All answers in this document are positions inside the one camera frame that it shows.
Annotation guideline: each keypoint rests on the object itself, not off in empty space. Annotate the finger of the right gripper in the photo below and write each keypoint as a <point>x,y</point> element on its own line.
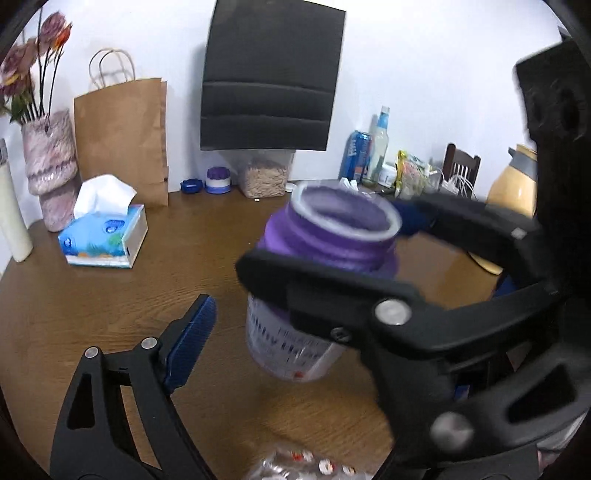
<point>365,312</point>
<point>493,232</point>

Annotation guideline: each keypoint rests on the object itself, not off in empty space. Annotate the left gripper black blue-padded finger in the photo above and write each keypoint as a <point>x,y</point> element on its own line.
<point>118,421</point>

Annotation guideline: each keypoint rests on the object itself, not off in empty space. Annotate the purple supplement bottle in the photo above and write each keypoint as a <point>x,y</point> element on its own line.
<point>332,225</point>

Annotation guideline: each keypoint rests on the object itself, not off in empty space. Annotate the yellow thermos jug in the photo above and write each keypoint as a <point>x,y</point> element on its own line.
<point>516,187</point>

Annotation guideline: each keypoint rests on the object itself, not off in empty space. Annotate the white power strip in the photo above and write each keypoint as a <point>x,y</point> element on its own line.
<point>456,185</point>

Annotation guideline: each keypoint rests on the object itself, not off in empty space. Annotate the dark wooden chair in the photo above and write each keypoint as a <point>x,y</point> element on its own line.
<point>457,161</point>

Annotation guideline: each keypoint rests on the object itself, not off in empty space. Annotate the snack packets pile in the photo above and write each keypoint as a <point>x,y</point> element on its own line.
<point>414,175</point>

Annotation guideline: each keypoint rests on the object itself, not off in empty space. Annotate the blue drink can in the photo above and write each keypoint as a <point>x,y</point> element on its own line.
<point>356,156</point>

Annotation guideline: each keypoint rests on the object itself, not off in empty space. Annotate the clear container with grains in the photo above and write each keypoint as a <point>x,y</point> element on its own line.
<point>264,173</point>

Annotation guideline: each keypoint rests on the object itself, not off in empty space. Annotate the blue tissue box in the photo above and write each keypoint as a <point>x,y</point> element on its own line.
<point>108,227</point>

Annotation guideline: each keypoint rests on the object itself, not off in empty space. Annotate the purple white small jar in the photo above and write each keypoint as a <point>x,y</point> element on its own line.
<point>218,180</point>

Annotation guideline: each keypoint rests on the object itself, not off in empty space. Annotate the white thermos bottle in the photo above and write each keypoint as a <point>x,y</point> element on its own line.
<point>13,226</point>

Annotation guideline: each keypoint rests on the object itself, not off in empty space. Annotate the blue bottle cap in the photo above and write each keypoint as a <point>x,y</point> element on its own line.
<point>191,186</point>

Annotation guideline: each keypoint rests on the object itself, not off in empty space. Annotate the black paper bag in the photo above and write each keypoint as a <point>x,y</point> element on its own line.
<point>270,72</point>

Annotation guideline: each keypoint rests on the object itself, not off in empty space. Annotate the pink ceramic vase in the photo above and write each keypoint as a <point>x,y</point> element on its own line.
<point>51,167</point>

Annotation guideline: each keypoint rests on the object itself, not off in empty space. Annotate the brown paper bag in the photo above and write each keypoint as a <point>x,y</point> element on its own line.
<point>120,127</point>

